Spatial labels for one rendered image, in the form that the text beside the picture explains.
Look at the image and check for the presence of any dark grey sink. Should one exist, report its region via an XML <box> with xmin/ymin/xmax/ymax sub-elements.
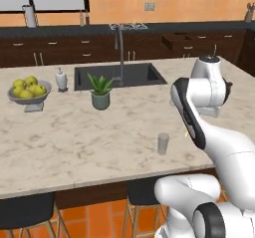
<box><xmin>73</xmin><ymin>62</ymin><xmax>168</xmax><ymax>93</ymax></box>

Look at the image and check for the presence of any dark brown cupboard run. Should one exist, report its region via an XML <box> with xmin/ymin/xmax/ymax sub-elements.
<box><xmin>0</xmin><ymin>28</ymin><xmax>255</xmax><ymax>77</ymax></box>

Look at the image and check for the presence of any grey wall socket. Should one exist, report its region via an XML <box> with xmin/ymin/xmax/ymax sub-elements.
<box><xmin>143</xmin><ymin>2</ymin><xmax>156</xmax><ymax>12</ymax></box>

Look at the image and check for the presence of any white soap dispenser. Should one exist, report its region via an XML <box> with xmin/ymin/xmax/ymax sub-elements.
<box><xmin>54</xmin><ymin>67</ymin><xmax>70</xmax><ymax>94</ymax></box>

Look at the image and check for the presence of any clear glass cup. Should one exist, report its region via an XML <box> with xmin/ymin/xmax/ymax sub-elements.
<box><xmin>156</xmin><ymin>132</ymin><xmax>170</xmax><ymax>156</ymax></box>

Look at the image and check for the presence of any grey fruit bowl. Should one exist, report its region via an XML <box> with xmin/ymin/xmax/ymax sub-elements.
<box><xmin>7</xmin><ymin>80</ymin><xmax>53</xmax><ymax>114</ymax></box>

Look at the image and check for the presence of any green plant in grey pot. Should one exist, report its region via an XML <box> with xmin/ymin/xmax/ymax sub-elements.
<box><xmin>86</xmin><ymin>72</ymin><xmax>116</xmax><ymax>112</ymax></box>

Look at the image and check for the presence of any white paper towel roll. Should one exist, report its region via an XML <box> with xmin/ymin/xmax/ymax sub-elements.
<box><xmin>21</xmin><ymin>4</ymin><xmax>39</xmax><ymax>29</ymax></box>

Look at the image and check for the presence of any black stool with wooden legs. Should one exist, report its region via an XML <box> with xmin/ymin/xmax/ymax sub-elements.
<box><xmin>121</xmin><ymin>175</ymin><xmax>169</xmax><ymax>238</ymax></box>
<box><xmin>0</xmin><ymin>191</ymin><xmax>68</xmax><ymax>238</ymax></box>

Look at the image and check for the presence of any grey metal tap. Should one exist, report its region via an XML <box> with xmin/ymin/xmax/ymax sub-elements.
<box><xmin>114</xmin><ymin>27</ymin><xmax>127</xmax><ymax>88</ymax></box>

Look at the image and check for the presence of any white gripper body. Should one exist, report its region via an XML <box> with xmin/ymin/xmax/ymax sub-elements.
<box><xmin>197</xmin><ymin>106</ymin><xmax>222</xmax><ymax>119</ymax></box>

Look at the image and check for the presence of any open dark brown drawer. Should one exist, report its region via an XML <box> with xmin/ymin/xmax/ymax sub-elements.
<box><xmin>160</xmin><ymin>32</ymin><xmax>195</xmax><ymax>51</ymax></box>

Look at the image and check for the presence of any yellow-green apple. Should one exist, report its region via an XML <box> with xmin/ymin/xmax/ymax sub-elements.
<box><xmin>24</xmin><ymin>75</ymin><xmax>39</xmax><ymax>87</ymax></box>
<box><xmin>12</xmin><ymin>79</ymin><xmax>27</xmax><ymax>90</ymax></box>
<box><xmin>28</xmin><ymin>84</ymin><xmax>40</xmax><ymax>95</ymax></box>
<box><xmin>11</xmin><ymin>87</ymin><xmax>25</xmax><ymax>98</ymax></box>
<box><xmin>19</xmin><ymin>90</ymin><xmax>35</xmax><ymax>100</ymax></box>
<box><xmin>34</xmin><ymin>85</ymin><xmax>48</xmax><ymax>98</ymax></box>

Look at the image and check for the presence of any pot with kitchen tools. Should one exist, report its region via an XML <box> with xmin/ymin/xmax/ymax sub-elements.
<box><xmin>244</xmin><ymin>2</ymin><xmax>255</xmax><ymax>24</ymax></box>

